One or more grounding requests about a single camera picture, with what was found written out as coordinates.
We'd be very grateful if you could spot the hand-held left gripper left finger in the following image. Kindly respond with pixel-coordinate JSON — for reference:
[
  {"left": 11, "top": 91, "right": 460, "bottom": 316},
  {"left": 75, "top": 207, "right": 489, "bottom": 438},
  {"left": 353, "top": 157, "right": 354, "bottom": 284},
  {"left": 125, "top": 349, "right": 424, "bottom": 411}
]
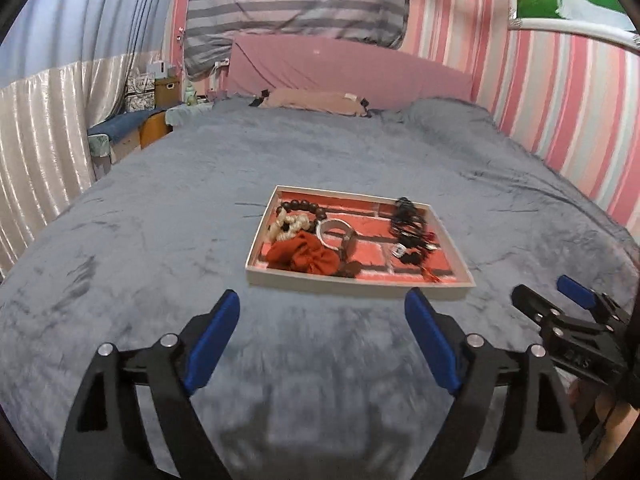
[{"left": 56, "top": 289, "right": 242, "bottom": 480}]

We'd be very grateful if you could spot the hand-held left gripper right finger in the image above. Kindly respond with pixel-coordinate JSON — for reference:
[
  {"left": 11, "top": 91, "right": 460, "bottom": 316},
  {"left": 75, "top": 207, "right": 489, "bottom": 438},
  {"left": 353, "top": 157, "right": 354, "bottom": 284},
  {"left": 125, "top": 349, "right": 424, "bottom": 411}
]
[{"left": 404, "top": 287, "right": 586, "bottom": 480}]

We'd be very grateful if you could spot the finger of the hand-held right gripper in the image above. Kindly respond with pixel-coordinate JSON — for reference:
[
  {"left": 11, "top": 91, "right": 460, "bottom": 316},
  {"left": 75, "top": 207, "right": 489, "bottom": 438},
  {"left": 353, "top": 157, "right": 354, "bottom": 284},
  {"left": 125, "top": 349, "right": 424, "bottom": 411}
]
[
  {"left": 511, "top": 284, "right": 564, "bottom": 329},
  {"left": 556, "top": 275, "right": 632, "bottom": 324}
]

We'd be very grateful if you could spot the black scrunchie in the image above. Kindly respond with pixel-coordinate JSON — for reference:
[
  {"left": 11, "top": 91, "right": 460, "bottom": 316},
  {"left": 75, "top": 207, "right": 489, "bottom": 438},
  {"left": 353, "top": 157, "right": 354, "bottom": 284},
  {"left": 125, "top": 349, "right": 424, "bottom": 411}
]
[{"left": 400, "top": 245, "right": 433, "bottom": 267}]

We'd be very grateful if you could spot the jewelry tray with orange lining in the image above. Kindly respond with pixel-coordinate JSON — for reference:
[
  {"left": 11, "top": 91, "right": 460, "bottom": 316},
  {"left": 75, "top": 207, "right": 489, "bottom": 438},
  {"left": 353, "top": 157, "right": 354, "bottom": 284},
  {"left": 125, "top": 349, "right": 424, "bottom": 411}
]
[{"left": 245, "top": 185, "right": 476, "bottom": 300}]

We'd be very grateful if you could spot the cream scrunchie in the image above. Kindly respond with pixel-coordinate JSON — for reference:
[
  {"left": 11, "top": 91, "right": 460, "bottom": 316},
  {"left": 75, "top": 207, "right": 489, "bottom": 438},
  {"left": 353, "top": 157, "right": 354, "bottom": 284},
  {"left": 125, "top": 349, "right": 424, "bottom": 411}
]
[{"left": 267, "top": 212, "right": 319, "bottom": 241}]

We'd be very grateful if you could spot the dark wooden bead bracelet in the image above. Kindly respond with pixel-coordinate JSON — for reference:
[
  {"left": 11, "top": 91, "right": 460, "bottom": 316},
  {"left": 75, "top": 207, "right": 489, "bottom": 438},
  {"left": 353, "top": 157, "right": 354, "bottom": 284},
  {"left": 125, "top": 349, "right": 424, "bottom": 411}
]
[{"left": 277, "top": 200, "right": 326, "bottom": 224}]

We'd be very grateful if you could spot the person's right hand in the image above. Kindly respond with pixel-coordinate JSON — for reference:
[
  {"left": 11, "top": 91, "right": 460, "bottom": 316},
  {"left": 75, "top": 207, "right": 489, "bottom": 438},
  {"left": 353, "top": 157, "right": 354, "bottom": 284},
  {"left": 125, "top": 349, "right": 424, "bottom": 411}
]
[{"left": 600, "top": 395, "right": 640, "bottom": 480}]

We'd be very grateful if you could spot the red scrunchie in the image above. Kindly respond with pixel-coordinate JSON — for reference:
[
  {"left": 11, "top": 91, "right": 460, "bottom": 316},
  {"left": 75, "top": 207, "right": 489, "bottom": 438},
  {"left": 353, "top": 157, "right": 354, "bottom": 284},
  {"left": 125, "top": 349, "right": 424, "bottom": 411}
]
[{"left": 265, "top": 230, "right": 342, "bottom": 276}]

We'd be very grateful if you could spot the grey plush blanket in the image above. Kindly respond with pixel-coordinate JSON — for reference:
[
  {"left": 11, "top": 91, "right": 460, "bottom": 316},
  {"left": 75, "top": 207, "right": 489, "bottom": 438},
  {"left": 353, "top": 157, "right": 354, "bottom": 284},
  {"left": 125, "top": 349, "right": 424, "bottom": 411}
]
[{"left": 0, "top": 97, "right": 640, "bottom": 480}]

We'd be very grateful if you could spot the pale green floral cloth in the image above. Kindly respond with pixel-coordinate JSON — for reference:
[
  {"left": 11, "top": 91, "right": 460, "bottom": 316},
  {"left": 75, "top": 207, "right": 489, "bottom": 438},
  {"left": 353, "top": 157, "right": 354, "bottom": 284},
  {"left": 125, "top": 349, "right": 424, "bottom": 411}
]
[{"left": 89, "top": 132, "right": 115, "bottom": 163}]

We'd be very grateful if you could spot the blue cloth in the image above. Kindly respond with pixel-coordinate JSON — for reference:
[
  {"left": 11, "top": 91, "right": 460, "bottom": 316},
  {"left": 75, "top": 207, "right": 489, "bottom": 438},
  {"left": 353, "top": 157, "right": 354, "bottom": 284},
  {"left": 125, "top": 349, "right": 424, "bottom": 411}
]
[{"left": 87, "top": 107, "right": 166, "bottom": 143}]

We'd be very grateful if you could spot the brown cardboard storage box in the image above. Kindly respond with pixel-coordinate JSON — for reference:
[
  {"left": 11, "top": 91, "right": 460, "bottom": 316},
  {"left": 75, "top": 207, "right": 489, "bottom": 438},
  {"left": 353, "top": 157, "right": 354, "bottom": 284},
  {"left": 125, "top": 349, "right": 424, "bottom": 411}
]
[{"left": 154, "top": 76, "right": 181, "bottom": 108}]

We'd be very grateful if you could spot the pale satin curtain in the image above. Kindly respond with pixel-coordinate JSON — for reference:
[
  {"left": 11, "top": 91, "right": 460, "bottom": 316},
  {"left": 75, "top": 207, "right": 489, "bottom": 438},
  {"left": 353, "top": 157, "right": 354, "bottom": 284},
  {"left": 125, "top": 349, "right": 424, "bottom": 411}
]
[{"left": 0, "top": 0, "right": 191, "bottom": 276}]

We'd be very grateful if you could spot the beige pink pillow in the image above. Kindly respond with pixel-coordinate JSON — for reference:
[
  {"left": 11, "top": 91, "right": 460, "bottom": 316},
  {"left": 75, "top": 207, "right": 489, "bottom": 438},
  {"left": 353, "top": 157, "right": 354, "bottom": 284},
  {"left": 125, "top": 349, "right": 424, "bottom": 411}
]
[{"left": 257, "top": 87, "right": 371, "bottom": 118}]

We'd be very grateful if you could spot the patterned storage box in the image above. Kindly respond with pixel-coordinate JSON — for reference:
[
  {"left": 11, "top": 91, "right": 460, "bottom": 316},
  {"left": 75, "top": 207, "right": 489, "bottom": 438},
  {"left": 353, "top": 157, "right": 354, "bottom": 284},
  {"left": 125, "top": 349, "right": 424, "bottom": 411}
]
[{"left": 125, "top": 72, "right": 157, "bottom": 111}]

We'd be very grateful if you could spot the pink headboard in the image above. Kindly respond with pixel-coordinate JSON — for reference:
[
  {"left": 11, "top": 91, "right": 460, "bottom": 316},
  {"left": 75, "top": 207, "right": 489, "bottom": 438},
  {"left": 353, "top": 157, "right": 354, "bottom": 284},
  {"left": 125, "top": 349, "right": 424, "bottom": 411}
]
[{"left": 222, "top": 35, "right": 476, "bottom": 111}]

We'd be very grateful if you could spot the grey striped quilt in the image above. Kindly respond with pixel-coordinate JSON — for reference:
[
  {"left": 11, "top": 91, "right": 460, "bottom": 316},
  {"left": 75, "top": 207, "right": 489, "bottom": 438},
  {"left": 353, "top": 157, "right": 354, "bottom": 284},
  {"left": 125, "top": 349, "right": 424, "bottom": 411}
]
[{"left": 182, "top": 0, "right": 411, "bottom": 81}]

